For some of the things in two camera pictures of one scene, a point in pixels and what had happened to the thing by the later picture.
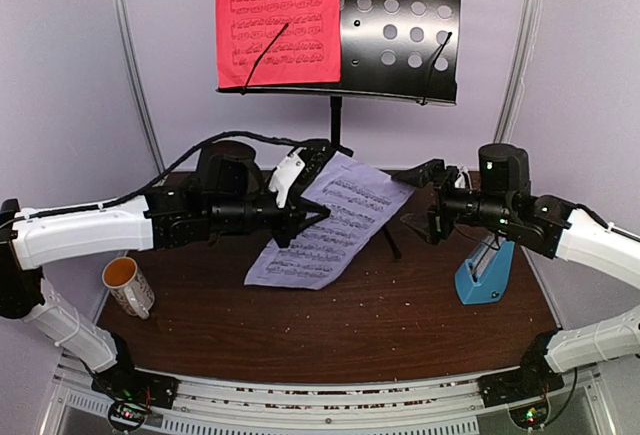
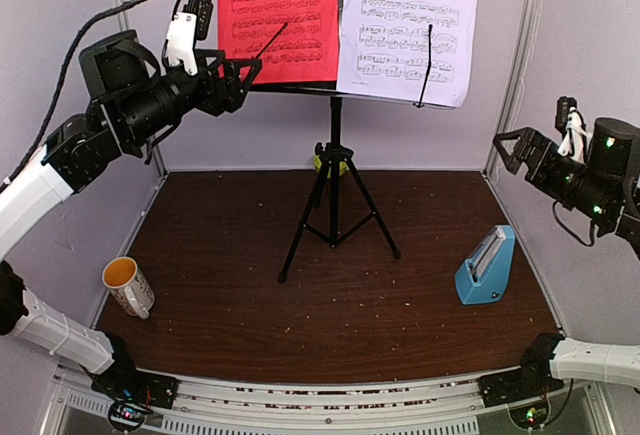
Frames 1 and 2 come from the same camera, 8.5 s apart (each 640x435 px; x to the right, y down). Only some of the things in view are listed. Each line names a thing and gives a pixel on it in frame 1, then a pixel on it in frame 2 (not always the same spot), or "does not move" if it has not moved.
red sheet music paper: [277, 19] does not move
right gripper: [438, 227] to [528, 139]
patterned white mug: [128, 288] does not move
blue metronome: [484, 276] does not move
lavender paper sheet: [359, 199] to [388, 3]
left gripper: [295, 217] to [231, 93]
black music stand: [398, 37] to [334, 152]
